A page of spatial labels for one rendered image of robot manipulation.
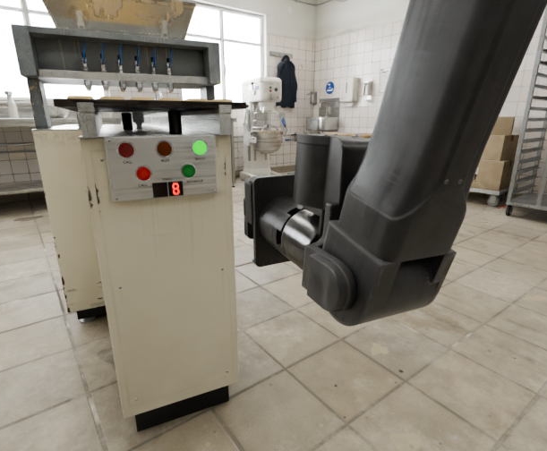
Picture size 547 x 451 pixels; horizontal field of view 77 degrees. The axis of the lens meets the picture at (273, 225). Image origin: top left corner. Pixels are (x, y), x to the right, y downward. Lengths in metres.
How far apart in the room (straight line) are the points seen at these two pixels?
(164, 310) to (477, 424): 0.98
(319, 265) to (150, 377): 0.89
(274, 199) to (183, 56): 1.36
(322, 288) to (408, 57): 0.15
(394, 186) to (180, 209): 0.73
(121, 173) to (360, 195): 0.67
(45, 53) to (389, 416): 1.73
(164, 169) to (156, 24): 0.92
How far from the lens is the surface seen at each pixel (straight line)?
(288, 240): 0.31
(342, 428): 1.21
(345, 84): 5.80
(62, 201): 1.59
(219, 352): 1.10
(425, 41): 0.21
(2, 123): 3.98
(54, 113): 4.24
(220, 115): 0.86
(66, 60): 1.65
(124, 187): 0.84
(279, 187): 0.38
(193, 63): 1.69
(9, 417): 1.46
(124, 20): 1.65
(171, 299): 0.98
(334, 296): 0.23
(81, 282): 1.69
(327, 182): 0.28
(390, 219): 0.21
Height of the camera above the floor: 0.88
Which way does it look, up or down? 17 degrees down
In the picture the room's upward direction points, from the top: straight up
